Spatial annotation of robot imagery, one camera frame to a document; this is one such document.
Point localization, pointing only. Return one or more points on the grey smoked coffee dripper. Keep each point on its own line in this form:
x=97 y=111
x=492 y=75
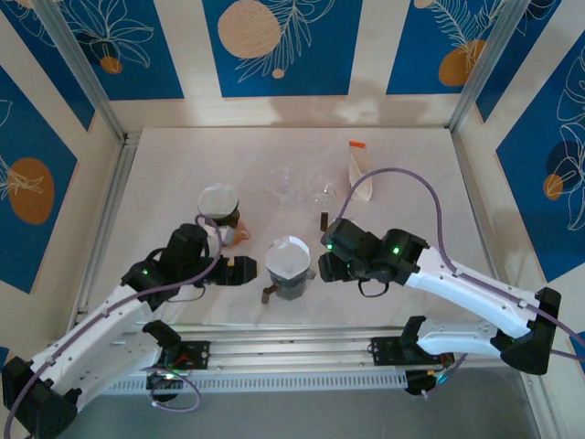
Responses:
x=311 y=274

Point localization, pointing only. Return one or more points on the orange glass carafe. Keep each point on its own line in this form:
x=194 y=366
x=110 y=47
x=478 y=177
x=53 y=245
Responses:
x=242 y=234

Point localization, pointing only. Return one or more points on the white paper coffee filter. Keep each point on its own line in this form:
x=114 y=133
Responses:
x=288 y=258
x=218 y=201

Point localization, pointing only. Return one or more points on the white orange filter pack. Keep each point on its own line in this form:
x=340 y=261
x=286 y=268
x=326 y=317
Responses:
x=358 y=157

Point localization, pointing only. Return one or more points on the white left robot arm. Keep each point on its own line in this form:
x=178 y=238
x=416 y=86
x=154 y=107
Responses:
x=82 y=334

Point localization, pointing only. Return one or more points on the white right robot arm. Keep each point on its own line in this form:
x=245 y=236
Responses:
x=475 y=288

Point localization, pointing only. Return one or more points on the clear glass carafe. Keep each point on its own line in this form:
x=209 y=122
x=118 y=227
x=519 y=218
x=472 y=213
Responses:
x=283 y=185

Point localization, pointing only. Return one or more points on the black controller board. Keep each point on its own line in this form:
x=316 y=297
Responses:
x=160 y=388
x=418 y=384

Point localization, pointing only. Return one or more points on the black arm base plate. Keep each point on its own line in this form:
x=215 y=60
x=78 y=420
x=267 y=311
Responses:
x=196 y=354
x=384 y=351

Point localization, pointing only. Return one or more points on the wide aluminium base rail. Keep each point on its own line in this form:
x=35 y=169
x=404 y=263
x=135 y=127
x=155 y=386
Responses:
x=292 y=352

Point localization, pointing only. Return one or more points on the aluminium side rail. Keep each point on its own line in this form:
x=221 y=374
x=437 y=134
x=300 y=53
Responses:
x=535 y=402
x=107 y=215

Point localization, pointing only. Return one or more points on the aluminium frame post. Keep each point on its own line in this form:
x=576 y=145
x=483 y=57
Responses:
x=484 y=68
x=77 y=59

